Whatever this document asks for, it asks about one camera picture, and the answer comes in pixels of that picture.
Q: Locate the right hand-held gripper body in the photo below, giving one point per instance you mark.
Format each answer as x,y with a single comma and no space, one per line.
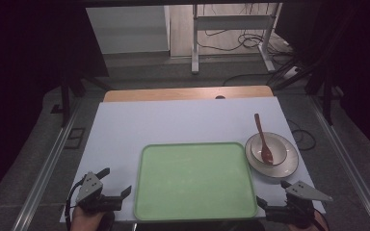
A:
297,205

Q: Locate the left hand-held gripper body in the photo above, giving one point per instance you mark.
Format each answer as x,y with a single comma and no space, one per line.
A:
91,189

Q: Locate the person's right hand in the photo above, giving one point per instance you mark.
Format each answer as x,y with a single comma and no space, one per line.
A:
322,223

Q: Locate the person's left hand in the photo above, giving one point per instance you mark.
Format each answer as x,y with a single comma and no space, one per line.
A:
88,221

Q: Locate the white plate with dark rim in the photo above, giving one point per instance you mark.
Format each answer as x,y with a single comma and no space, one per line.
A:
285,166

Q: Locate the reddish brown wooden spoon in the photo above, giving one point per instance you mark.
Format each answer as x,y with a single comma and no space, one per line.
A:
265,150

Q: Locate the white bowl with dark rim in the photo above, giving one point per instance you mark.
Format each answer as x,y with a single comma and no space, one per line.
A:
274,146

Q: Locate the dark floor socket plate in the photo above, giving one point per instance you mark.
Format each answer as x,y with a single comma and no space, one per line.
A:
74,138

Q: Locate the green plastic tray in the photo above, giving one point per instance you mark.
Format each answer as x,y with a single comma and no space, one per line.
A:
195,181

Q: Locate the white table cover sheet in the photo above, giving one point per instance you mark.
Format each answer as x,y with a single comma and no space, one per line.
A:
179,122

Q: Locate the black metal stand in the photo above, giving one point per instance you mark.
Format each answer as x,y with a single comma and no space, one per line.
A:
66,93
326,89

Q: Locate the white power strip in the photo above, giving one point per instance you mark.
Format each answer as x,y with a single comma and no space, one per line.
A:
291,72

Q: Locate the white cabinet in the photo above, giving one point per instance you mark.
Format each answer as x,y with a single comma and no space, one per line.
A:
128,29

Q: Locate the metal floor rail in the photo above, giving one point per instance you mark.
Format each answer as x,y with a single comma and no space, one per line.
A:
350,166
45,170

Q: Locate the white metal desk frame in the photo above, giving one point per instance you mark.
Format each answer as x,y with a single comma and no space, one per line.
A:
232,22

